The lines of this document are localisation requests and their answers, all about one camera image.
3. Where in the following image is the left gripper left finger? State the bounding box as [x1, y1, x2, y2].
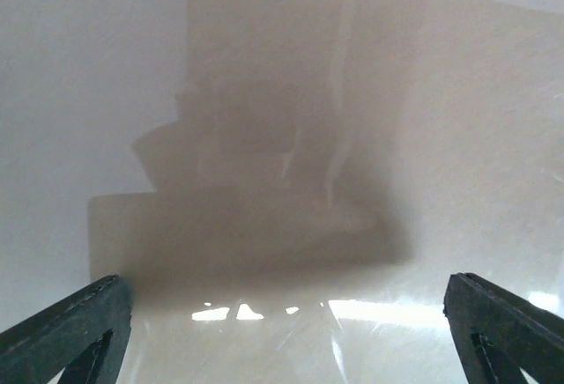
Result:
[1, 275, 132, 383]

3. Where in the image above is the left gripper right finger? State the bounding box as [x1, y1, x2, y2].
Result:
[443, 273, 563, 384]

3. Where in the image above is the clear acrylic glass sheet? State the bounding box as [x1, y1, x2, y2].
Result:
[1, 0, 563, 383]

